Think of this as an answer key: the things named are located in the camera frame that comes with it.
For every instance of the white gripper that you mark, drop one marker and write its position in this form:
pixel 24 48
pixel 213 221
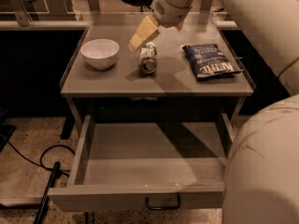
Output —
pixel 168 10

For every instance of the green 7up soda can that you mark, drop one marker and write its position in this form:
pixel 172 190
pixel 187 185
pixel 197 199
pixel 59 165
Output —
pixel 148 59

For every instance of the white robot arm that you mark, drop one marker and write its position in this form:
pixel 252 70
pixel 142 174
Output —
pixel 261 183

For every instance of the grey cabinet with top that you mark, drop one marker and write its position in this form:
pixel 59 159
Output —
pixel 173 77

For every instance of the open grey top drawer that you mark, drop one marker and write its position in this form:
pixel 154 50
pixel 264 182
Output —
pixel 118 165

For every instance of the blue Kettle chips bag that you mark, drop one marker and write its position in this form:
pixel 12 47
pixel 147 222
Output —
pixel 208 62

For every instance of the white ceramic bowl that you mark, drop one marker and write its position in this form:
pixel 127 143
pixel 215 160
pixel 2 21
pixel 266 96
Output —
pixel 100 53

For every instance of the black pole on floor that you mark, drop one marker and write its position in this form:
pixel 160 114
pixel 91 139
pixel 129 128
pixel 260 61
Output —
pixel 43 206

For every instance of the grey horizontal rail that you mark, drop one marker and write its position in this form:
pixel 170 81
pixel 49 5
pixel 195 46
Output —
pixel 44 25

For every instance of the black drawer handle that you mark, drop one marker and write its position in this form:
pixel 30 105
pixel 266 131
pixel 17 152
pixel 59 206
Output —
pixel 163 202

